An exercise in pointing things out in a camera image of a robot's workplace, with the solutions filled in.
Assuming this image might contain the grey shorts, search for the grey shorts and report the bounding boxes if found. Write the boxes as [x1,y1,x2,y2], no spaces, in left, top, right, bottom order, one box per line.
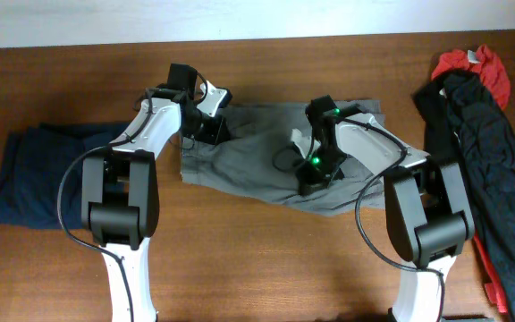
[181,103,372,216]

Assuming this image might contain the navy blue garment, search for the navy blue garment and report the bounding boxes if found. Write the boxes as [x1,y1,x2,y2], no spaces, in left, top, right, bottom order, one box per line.
[0,122,128,229]

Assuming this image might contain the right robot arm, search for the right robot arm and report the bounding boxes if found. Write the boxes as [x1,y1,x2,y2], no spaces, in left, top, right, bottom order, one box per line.
[291,96,475,321]

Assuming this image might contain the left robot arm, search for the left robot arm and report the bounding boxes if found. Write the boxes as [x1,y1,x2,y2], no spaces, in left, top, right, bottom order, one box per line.
[81,64,232,321]

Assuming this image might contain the black garment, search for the black garment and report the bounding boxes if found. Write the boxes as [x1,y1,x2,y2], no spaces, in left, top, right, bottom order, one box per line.
[413,72,515,267]

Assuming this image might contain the red garment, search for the red garment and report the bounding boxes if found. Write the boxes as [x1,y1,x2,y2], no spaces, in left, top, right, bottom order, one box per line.
[431,45,511,110]

